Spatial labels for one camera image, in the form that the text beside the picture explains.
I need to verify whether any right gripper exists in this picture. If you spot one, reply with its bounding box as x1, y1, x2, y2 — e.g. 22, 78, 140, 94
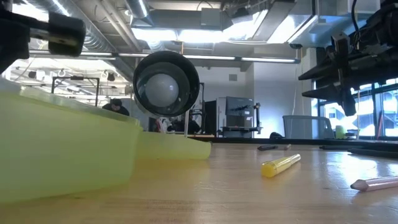
298, 30, 398, 116

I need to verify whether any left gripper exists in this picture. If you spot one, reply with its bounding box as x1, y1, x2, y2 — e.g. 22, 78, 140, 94
0, 6, 86, 74

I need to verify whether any long black ruler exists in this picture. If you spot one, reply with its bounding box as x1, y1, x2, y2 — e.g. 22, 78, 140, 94
347, 147, 398, 160

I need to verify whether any yellow highlighter marker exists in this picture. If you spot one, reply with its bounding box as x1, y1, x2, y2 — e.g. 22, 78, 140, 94
261, 153, 302, 179

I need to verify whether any pink wooden pencil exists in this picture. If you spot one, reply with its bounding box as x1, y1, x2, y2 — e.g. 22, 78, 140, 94
350, 175, 398, 192

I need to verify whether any yellow-green plastic supply box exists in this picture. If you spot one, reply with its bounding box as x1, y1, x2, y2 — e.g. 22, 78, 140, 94
0, 77, 144, 205

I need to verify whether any yellow-green plastic box lid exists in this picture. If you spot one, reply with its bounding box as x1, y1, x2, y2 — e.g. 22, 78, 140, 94
136, 131, 212, 161

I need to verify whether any grey ceiling box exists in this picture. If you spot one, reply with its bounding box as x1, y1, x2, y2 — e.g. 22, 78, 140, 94
200, 7, 223, 27

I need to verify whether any translucent grey tub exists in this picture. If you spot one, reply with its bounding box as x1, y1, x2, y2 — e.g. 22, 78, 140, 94
282, 114, 335, 140

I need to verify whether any black stand with shelf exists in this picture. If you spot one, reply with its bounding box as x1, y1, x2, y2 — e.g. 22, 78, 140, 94
221, 102, 264, 133

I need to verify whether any person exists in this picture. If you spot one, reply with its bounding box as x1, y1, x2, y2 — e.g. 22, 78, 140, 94
101, 98, 131, 117

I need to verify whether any grey metal cabinet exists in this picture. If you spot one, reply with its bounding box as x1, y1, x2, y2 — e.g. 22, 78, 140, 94
216, 96, 256, 138

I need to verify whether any black lamp with white bulb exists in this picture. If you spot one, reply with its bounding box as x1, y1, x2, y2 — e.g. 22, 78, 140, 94
132, 50, 201, 138

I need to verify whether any long ceiling light bar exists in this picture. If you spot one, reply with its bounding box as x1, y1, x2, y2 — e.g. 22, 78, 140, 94
29, 50, 301, 64

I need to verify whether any black monitor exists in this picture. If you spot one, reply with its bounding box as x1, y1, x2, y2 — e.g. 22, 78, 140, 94
204, 100, 218, 136

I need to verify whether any large spiral ventilation duct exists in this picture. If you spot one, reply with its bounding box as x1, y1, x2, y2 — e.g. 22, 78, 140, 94
27, 0, 134, 82

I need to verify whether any black metal frame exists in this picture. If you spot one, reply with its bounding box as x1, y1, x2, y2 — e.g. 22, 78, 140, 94
50, 76, 100, 110

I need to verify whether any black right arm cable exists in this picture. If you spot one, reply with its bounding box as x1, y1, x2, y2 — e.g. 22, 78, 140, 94
351, 0, 359, 32

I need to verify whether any rectangular metal ceiling duct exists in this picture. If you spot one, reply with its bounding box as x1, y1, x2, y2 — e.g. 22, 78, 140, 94
251, 0, 354, 49

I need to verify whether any small spiral ventilation duct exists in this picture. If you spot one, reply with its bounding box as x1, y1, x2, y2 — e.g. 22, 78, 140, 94
124, 0, 150, 19

